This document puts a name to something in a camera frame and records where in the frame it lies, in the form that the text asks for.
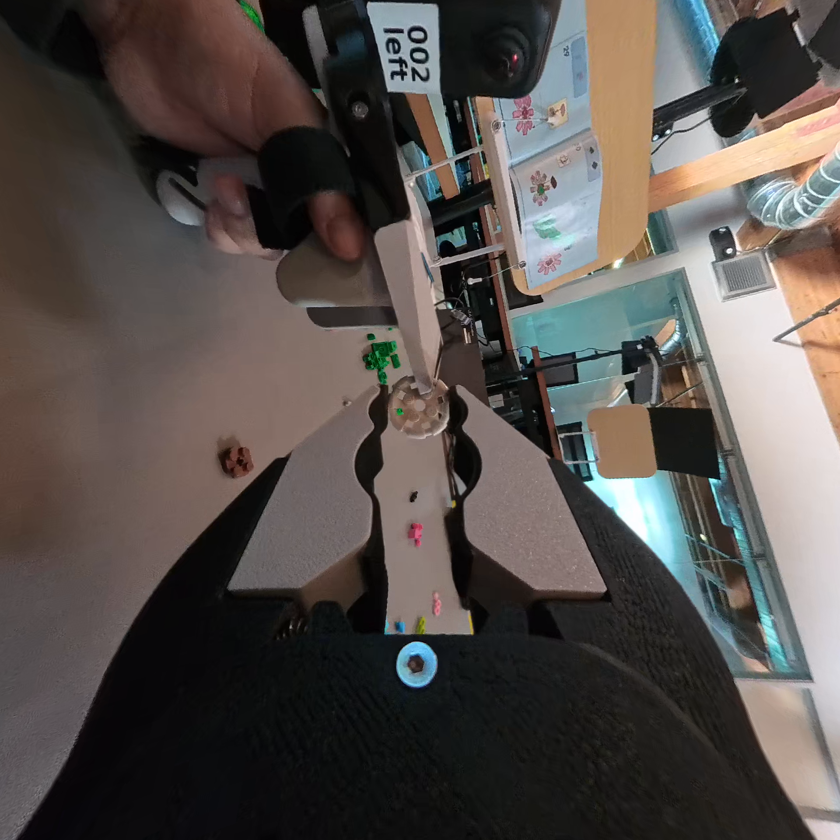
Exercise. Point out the brown round brick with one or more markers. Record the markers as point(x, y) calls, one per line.
point(236, 461)

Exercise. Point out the light pink small plate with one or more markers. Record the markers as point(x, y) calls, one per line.
point(436, 602)

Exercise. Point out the pink small brick assembly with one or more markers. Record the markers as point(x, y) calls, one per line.
point(415, 533)

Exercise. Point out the pile of small green bricks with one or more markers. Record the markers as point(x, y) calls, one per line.
point(379, 359)

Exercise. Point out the tan black hanging sign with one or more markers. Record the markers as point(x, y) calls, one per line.
point(649, 439)

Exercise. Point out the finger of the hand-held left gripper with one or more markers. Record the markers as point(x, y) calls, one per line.
point(410, 295)

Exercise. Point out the black wall speaker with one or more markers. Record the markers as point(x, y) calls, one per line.
point(722, 243)

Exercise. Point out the silver spiral air duct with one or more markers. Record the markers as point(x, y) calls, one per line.
point(794, 190)
point(699, 39)

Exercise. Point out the metal ceiling rod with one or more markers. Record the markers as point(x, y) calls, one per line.
point(807, 321)

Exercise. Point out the beige round wheel brick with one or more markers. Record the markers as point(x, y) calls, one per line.
point(417, 410)

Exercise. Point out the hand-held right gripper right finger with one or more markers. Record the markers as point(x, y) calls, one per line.
point(525, 525)

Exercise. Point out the black fuzzy mounted device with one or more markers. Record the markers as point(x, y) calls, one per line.
point(761, 65)

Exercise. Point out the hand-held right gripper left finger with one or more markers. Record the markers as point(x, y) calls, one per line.
point(308, 518)

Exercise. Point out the wall vent grille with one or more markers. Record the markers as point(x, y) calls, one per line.
point(745, 275)

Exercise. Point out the grey desk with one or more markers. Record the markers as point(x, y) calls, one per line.
point(131, 394)

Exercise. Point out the person's left hand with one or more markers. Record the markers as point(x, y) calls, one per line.
point(197, 79)

